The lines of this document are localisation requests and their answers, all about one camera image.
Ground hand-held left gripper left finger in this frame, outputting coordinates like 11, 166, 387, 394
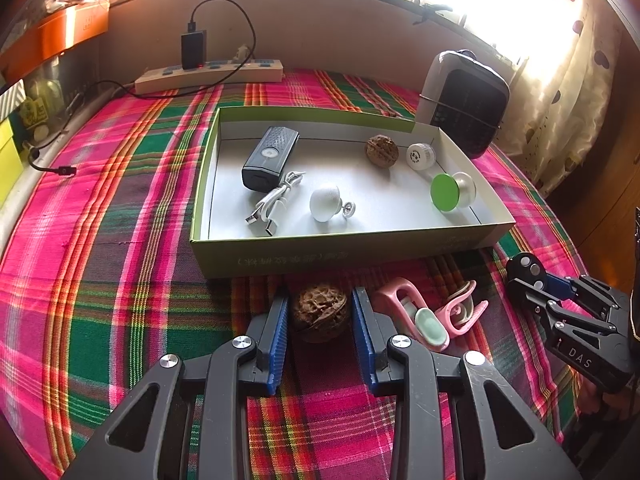
60, 292, 291, 480

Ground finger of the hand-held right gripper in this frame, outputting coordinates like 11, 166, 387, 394
506, 279, 627, 337
543, 273, 633, 319

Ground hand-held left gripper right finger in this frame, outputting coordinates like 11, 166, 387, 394
351, 287, 583, 480

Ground black disc with metal magnets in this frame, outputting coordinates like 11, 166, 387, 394
506, 252, 545, 291

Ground brown walnut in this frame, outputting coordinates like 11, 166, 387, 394
292, 284, 348, 343
365, 134, 400, 165

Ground green cardboard box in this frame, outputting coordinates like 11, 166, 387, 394
190, 106, 517, 279

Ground white charging cable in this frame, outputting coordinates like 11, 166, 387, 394
245, 170, 306, 237

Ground white mushroom knob with screw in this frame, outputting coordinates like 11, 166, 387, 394
309, 186, 357, 223

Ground white round cap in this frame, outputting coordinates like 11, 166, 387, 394
406, 142, 436, 171

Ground pink clip with green pad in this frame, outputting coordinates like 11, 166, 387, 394
372, 277, 450, 352

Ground green-faced round knob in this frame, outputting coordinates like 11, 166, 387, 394
430, 171, 476, 212

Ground black rectangular device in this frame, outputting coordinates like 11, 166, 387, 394
241, 126, 300, 193

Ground pink green plaid blanket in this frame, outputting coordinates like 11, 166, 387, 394
0, 67, 601, 480

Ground cream patterned curtain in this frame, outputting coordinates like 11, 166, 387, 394
500, 0, 616, 196

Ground white and black heater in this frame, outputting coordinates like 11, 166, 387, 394
416, 49, 511, 158

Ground beige power strip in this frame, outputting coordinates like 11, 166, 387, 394
135, 57, 284, 95

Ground black charger adapter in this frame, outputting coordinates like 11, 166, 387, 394
180, 31, 207, 70

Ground yellow box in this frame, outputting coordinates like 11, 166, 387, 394
0, 119, 25, 208

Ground orange box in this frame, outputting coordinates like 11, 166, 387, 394
0, 4, 110, 81

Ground black cable with plug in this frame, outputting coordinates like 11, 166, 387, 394
27, 80, 136, 177

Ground black charger cable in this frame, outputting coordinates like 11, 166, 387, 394
185, 0, 257, 92

